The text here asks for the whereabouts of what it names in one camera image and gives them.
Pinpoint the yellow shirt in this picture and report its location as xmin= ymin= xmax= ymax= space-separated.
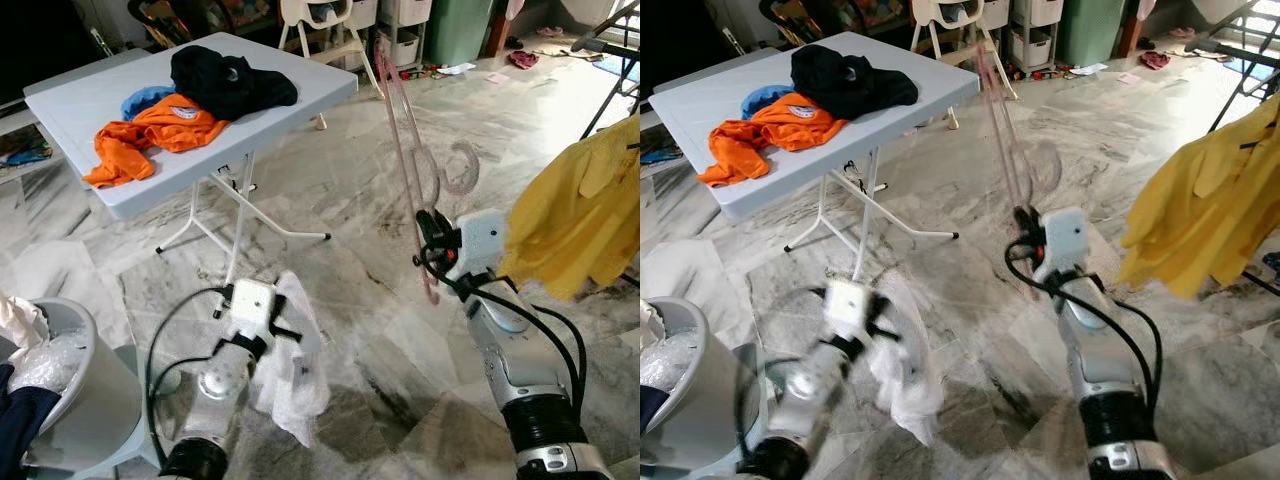
xmin=497 ymin=112 xmax=641 ymax=301
xmin=1118 ymin=95 xmax=1280 ymax=299

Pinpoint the cream garment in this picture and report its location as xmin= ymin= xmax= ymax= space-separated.
xmin=0 ymin=295 xmax=49 ymax=351
xmin=640 ymin=300 xmax=666 ymax=351

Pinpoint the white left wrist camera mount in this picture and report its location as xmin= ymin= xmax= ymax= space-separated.
xmin=225 ymin=280 xmax=279 ymax=346
xmin=825 ymin=278 xmax=879 ymax=341

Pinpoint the grey laundry basket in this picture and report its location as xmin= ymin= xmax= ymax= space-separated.
xmin=640 ymin=297 xmax=771 ymax=479
xmin=0 ymin=295 xmax=161 ymax=479

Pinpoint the blue cloth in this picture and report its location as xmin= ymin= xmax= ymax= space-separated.
xmin=742 ymin=85 xmax=796 ymax=119
xmin=122 ymin=85 xmax=179 ymax=119

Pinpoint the light grey folding table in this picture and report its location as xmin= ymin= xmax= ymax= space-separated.
xmin=22 ymin=30 xmax=359 ymax=291
xmin=650 ymin=30 xmax=981 ymax=288

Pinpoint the navy garment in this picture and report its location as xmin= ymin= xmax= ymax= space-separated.
xmin=0 ymin=385 xmax=61 ymax=480
xmin=640 ymin=385 xmax=673 ymax=436

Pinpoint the white drawer tower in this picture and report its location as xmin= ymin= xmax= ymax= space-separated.
xmin=1008 ymin=0 xmax=1063 ymax=71
xmin=378 ymin=0 xmax=433 ymax=69

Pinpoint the pink clothes hanger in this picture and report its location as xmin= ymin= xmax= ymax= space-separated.
xmin=372 ymin=35 xmax=481 ymax=306
xmin=975 ymin=40 xmax=1063 ymax=301

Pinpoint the black drying rack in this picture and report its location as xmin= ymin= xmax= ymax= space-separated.
xmin=570 ymin=0 xmax=641 ymax=296
xmin=1195 ymin=0 xmax=1280 ymax=136

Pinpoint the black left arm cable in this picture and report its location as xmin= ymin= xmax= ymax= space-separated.
xmin=145 ymin=285 xmax=236 ymax=471
xmin=735 ymin=290 xmax=831 ymax=471

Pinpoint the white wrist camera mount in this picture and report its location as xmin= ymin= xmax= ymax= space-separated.
xmin=452 ymin=210 xmax=511 ymax=286
xmin=225 ymin=280 xmax=279 ymax=346
xmin=1040 ymin=207 xmax=1091 ymax=286
xmin=825 ymin=278 xmax=879 ymax=341

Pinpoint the black garment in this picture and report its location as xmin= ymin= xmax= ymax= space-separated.
xmin=170 ymin=45 xmax=299 ymax=121
xmin=790 ymin=45 xmax=919 ymax=121

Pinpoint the white high chair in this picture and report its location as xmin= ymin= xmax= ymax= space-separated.
xmin=278 ymin=0 xmax=386 ymax=101
xmin=908 ymin=0 xmax=1019 ymax=101

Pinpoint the clear plastic bag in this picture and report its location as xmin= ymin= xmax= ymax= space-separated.
xmin=640 ymin=330 xmax=706 ymax=393
xmin=5 ymin=335 xmax=86 ymax=393

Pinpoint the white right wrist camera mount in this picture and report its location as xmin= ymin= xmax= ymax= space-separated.
xmin=452 ymin=210 xmax=511 ymax=286
xmin=1040 ymin=207 xmax=1091 ymax=286

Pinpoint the green storage bin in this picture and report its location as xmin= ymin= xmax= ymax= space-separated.
xmin=428 ymin=0 xmax=493 ymax=66
xmin=1058 ymin=0 xmax=1126 ymax=66

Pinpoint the orange garment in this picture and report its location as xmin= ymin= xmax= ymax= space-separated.
xmin=82 ymin=93 xmax=231 ymax=189
xmin=697 ymin=93 xmax=849 ymax=188

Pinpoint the white shirt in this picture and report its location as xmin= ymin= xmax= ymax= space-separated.
xmin=250 ymin=270 xmax=331 ymax=448
xmin=868 ymin=272 xmax=946 ymax=448

